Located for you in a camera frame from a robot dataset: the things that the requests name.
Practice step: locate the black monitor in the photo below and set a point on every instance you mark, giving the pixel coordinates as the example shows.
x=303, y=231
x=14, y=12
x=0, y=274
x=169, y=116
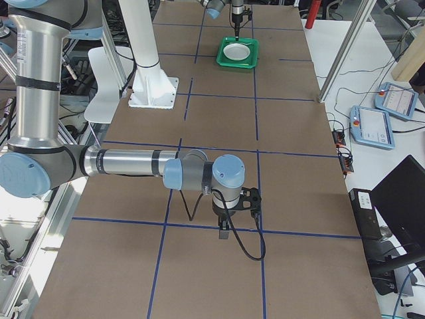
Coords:
x=399, y=199

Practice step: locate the white side desk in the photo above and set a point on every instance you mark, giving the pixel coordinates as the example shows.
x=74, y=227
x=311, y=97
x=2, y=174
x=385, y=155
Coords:
x=367, y=64

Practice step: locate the white round plate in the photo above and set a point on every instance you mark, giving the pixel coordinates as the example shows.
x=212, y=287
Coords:
x=236, y=51

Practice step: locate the blue teach pendant near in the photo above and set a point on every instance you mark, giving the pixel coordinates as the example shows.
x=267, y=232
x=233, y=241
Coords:
x=371, y=127

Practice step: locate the aluminium frame post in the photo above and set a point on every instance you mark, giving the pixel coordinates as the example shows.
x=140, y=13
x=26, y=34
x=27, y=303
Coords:
x=353, y=32

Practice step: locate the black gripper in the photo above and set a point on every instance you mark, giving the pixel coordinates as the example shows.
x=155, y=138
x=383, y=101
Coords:
x=220, y=212
x=236, y=17

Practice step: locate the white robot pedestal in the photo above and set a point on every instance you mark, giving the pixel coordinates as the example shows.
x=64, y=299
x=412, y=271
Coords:
x=151, y=88

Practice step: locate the black orange hub near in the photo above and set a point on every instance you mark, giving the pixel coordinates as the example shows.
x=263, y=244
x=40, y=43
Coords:
x=345, y=159

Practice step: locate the blue teach pendant far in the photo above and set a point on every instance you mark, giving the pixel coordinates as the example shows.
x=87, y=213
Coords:
x=397, y=101

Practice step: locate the black orange hub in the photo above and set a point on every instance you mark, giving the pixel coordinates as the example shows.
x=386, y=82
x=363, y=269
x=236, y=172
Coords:
x=339, y=137
x=345, y=159

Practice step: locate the blue teach pendant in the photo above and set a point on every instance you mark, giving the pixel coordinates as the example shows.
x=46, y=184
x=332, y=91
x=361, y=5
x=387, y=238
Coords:
x=371, y=127
x=397, y=101

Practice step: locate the black computer box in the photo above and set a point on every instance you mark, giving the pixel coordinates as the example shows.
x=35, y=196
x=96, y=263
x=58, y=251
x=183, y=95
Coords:
x=365, y=214

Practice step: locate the white chair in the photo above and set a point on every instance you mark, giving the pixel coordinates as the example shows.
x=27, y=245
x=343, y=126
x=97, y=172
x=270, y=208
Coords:
x=102, y=107

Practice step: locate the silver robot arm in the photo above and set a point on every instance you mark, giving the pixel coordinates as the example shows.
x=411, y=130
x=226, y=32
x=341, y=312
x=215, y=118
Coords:
x=214, y=7
x=37, y=161

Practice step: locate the black orange hub far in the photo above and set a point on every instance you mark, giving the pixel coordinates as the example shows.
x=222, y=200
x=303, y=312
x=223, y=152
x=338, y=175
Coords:
x=339, y=137

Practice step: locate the red cylinder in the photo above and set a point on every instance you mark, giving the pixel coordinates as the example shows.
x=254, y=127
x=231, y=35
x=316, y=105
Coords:
x=312, y=14

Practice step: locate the green plastic tray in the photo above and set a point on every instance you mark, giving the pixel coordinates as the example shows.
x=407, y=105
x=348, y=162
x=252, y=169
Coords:
x=248, y=63

